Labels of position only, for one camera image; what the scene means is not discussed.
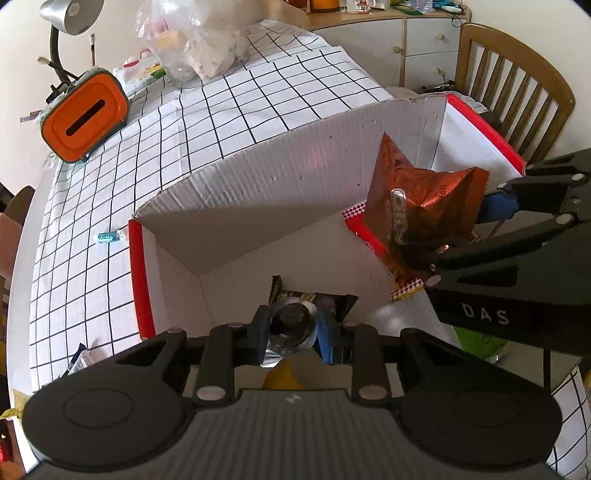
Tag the red checkered snack packet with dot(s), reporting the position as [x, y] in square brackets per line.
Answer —
[364, 230]

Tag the paintbrush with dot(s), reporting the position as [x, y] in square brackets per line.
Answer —
[51, 65]
[93, 48]

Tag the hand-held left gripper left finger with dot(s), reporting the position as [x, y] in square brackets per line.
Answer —
[261, 334]

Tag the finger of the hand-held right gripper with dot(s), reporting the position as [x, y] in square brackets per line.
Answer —
[471, 256]
[545, 184]

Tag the black snack packet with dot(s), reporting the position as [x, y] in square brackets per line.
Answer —
[295, 318]

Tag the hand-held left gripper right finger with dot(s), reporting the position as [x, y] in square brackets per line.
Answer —
[328, 344]

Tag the brown cardboard piece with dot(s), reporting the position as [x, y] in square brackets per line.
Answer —
[288, 11]

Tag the white patterned packet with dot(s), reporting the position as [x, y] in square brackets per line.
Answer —
[138, 74]

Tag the orange green tissue box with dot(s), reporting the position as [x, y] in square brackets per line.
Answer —
[85, 117]

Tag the clear plastic bag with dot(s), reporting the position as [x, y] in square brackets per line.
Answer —
[198, 41]

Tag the orange thermos bottle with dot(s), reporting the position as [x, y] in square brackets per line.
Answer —
[323, 4]

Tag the green snack packet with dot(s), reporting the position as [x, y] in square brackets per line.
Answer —
[478, 344]

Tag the blue white snack packet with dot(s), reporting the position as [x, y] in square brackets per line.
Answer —
[81, 360]

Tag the yellow snack packet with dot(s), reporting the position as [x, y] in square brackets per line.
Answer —
[10, 406]

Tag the white cabinet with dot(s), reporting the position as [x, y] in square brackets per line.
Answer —
[369, 41]

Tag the copper foil snack bag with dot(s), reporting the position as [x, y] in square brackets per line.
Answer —
[415, 194]

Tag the white checkered tablecloth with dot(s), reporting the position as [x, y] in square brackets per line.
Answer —
[184, 138]

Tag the red cardboard box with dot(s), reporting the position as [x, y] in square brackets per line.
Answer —
[277, 194]

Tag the small blue candy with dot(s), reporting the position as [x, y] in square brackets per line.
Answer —
[108, 237]

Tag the silver desk lamp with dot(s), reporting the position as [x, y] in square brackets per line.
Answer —
[69, 14]

